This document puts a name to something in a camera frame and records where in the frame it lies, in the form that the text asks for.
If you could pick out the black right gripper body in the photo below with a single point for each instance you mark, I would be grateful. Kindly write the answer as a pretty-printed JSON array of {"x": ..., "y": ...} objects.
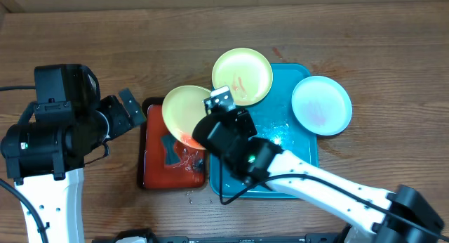
[{"x": 236, "y": 118}]

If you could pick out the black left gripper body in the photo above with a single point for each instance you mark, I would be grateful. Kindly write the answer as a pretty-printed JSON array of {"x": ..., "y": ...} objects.
[{"x": 118, "y": 121}]

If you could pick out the hourglass green red sponge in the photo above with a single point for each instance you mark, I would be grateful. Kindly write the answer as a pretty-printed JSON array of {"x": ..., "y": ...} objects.
[{"x": 171, "y": 157}]

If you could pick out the yellow plate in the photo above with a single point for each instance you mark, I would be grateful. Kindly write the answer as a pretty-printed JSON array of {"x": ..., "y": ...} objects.
[
  {"x": 182, "y": 110},
  {"x": 246, "y": 72}
]

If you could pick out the light blue plate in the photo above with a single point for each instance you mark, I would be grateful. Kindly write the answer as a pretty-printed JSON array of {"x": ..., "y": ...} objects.
[{"x": 322, "y": 106}]

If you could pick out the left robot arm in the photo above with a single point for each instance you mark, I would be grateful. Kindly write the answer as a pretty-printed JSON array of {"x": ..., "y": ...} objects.
[{"x": 45, "y": 150}]

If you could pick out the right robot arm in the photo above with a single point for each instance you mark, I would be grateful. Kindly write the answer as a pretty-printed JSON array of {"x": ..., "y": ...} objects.
[{"x": 373, "y": 214}]

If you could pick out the teal plastic tray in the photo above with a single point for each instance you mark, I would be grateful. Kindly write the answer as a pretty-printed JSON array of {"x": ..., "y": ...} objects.
[{"x": 274, "y": 120}]

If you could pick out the red black small tray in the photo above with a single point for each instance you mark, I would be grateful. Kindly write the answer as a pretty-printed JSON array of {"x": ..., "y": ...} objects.
[{"x": 153, "y": 174}]

